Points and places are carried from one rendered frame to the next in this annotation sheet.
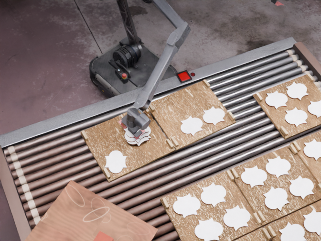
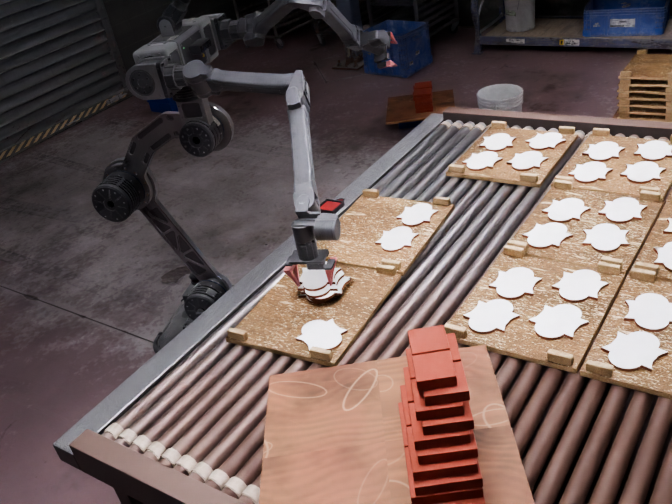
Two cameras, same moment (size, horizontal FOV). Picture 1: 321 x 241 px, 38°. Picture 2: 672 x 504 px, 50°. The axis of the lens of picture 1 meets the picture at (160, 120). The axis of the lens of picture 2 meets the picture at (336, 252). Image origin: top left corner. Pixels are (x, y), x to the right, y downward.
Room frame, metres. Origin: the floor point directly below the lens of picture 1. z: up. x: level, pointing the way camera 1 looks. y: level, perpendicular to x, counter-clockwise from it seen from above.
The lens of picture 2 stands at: (-0.27, 0.61, 2.13)
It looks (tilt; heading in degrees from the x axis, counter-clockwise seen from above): 31 degrees down; 342
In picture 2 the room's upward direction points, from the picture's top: 11 degrees counter-clockwise
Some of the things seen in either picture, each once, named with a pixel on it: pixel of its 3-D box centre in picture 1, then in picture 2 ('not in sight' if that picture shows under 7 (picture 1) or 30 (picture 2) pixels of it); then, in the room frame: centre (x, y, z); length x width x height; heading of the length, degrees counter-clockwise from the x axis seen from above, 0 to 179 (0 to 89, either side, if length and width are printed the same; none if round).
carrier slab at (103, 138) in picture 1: (127, 141); (315, 307); (1.37, 0.17, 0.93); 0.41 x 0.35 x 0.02; 127
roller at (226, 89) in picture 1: (171, 109); (347, 246); (1.65, -0.06, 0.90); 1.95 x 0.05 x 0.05; 123
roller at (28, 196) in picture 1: (187, 135); (400, 257); (1.48, -0.17, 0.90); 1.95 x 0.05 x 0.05; 123
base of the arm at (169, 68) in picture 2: not in sight; (176, 76); (2.14, 0.25, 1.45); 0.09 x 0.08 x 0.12; 142
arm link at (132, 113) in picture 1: (133, 115); (305, 230); (1.38, 0.14, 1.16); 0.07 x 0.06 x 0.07; 52
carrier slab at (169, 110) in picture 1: (190, 113); (381, 231); (1.62, -0.17, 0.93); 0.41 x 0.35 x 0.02; 127
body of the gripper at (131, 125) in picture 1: (132, 121); (307, 249); (1.39, 0.15, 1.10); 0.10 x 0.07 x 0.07; 53
